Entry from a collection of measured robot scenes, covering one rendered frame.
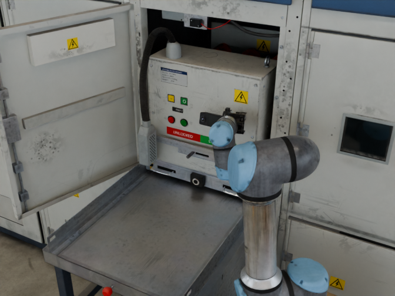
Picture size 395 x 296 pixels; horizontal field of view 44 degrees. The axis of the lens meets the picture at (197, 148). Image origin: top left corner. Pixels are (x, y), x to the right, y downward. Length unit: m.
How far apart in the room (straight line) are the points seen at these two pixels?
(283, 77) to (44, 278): 1.87
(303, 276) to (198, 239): 0.54
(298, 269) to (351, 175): 0.54
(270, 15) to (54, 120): 0.91
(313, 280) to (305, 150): 0.40
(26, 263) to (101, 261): 1.41
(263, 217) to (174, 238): 0.66
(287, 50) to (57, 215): 1.69
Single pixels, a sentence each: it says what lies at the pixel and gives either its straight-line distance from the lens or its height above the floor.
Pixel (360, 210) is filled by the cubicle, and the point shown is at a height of 0.93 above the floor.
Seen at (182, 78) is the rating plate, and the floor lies 1.33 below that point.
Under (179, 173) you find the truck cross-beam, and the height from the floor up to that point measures 0.89.
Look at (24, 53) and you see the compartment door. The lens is 1.84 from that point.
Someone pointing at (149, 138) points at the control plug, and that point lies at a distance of 2.00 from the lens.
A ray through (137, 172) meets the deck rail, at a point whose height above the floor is 0.87.
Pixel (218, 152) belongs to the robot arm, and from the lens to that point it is 1.56.
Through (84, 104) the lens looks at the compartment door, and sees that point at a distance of 2.00.
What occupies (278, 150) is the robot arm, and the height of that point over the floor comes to 1.45.
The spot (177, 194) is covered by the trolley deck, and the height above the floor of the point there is 0.85.
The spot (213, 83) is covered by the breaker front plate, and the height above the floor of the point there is 1.33.
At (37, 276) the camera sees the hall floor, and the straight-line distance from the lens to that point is 3.05.
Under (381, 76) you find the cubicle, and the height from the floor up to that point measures 1.46.
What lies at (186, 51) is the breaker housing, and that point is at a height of 1.39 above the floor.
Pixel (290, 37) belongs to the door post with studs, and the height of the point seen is 1.54.
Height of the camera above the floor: 2.02
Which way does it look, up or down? 29 degrees down
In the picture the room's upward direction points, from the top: straight up
